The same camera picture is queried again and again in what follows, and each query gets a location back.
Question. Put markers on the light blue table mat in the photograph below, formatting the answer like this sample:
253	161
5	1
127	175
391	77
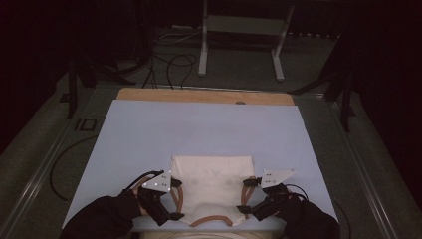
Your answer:
199	132

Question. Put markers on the black floor bracket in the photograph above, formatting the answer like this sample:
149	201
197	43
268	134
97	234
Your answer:
78	124

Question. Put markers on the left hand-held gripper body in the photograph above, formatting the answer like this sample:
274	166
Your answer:
159	184

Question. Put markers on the black tripod stand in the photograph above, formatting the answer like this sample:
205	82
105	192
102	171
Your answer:
346	106
72	93

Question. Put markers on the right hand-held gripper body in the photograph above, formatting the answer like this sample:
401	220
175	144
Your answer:
275	177

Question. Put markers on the person's left hand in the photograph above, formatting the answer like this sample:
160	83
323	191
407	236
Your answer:
137	195

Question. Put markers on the grey metal floor rail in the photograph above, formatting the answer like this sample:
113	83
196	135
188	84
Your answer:
365	186
33	186

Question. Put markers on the cream baby bodysuit brown trim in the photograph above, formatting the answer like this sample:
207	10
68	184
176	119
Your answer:
212	186

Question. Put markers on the grey metal stand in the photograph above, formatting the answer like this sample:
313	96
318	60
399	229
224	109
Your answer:
245	25

